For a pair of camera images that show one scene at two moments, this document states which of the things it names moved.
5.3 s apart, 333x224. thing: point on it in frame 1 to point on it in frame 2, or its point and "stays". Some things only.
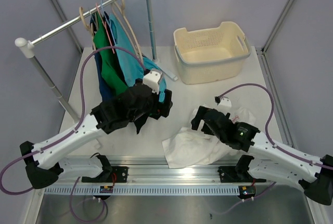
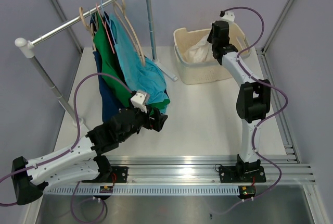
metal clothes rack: [27, 47] stays
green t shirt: [110, 70] stays
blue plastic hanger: [101, 2] stays
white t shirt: [190, 147] to [201, 51]
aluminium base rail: [155, 170] stays
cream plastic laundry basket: [210, 54] stays
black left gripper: [170, 102] to [157, 123]
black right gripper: [196, 120] to [209, 38]
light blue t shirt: [132, 66] stays
